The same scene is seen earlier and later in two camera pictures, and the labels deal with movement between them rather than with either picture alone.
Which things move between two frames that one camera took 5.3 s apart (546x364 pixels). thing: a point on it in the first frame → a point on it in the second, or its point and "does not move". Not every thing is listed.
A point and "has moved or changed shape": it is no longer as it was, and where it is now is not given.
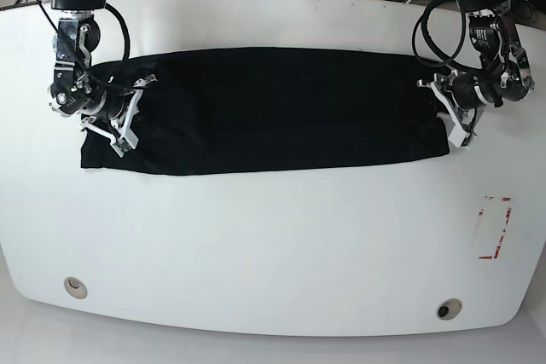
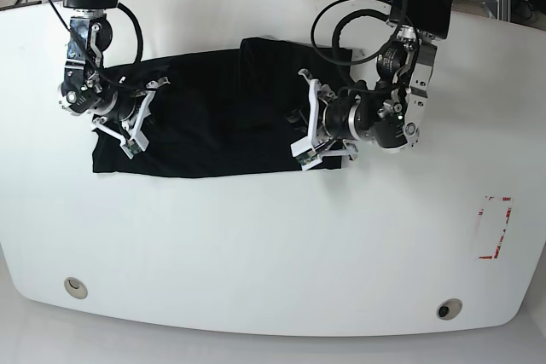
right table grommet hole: (449, 309) does not move
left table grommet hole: (75, 287) does not move
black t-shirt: (225, 111) has moved or changed shape
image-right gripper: (459, 95) → (337, 119)
